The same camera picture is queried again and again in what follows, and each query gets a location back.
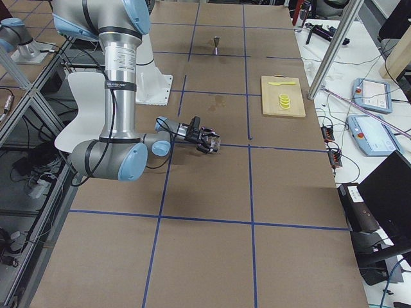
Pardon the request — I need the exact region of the aluminium frame post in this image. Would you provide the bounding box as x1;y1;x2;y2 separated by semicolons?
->
308;0;364;100

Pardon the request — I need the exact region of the black monitor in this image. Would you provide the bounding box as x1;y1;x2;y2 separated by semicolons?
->
358;150;411;244

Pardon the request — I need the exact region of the far teach pendant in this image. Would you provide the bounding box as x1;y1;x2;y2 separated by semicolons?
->
353;78;392;114

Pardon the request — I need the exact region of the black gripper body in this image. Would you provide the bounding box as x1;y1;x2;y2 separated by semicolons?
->
184;117;204;144

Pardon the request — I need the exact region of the clear glass shaker cup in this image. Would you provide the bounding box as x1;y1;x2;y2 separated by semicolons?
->
208;136;221;153

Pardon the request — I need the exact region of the yellow plastic knife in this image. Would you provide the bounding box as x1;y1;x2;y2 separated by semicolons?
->
268;81;297;86

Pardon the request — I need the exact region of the bamboo cutting board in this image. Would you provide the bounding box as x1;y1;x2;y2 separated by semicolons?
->
261;76;306;118

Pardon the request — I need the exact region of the wooden plank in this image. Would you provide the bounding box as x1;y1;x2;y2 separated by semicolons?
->
379;17;410;79

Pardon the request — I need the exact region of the near teach pendant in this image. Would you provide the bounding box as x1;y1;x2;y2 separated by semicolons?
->
347;115;405;157

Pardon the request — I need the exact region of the teach pendant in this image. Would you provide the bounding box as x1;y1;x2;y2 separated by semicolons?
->
353;78;392;114
347;115;405;157

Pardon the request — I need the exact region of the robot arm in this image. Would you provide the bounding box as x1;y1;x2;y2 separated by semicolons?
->
53;1;220;181

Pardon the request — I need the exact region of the steel measuring jigger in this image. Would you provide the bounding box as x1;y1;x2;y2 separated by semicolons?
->
213;36;220;55

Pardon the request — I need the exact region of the white plastic chair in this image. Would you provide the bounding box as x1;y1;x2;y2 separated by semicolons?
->
55;72;105;153

